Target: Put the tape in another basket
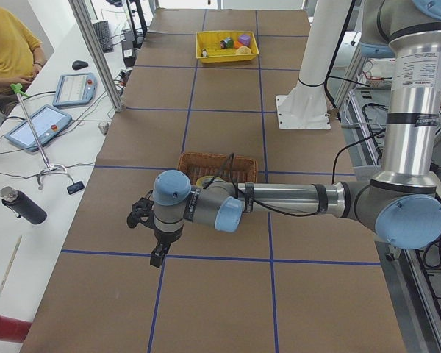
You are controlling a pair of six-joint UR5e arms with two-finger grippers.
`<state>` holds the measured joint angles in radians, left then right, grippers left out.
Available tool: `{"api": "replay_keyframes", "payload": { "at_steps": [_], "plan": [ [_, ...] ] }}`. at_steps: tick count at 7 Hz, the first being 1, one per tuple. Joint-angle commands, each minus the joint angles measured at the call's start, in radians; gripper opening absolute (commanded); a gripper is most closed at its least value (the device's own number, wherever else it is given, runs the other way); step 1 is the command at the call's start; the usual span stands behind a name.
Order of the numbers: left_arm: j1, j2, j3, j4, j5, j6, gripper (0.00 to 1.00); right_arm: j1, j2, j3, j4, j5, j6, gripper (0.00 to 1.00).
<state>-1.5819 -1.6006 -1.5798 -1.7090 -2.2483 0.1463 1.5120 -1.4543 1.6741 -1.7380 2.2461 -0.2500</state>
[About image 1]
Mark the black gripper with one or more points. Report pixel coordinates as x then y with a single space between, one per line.
165 239

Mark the yellow clear tape roll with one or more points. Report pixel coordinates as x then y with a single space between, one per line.
206 181

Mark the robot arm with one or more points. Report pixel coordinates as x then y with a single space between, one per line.
398 203

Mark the brown wicker basket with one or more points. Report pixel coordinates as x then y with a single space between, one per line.
199 164

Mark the yellow woven basket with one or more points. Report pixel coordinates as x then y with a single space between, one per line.
209 40

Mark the small black phone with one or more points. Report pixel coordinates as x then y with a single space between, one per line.
75 187

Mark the wooden stick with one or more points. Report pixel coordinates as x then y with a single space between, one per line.
10 263

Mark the black water bottle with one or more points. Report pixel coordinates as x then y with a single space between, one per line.
22 205

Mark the teach pendant near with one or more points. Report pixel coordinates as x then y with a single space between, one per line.
47 121

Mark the teach pendant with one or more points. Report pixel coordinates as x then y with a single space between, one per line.
75 90
47 121

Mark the red cylinder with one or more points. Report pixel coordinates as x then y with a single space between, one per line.
13 330

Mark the teach pendant far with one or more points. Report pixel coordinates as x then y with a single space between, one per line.
75 90

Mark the black computer mouse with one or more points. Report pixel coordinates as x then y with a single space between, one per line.
79 64

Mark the metal stand with rod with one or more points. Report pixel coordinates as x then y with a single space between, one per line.
50 168

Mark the toy croissant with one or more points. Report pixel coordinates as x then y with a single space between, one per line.
243 50

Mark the small dark jar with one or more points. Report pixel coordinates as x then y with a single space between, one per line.
227 43

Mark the black keyboard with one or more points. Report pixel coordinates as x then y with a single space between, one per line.
102 31

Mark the purple foam block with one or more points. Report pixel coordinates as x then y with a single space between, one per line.
244 39

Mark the person in yellow shirt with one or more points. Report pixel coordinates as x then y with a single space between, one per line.
21 58

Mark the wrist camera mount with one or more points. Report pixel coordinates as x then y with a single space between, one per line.
142 212

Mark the aluminium camera post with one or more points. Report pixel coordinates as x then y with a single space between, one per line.
86 28

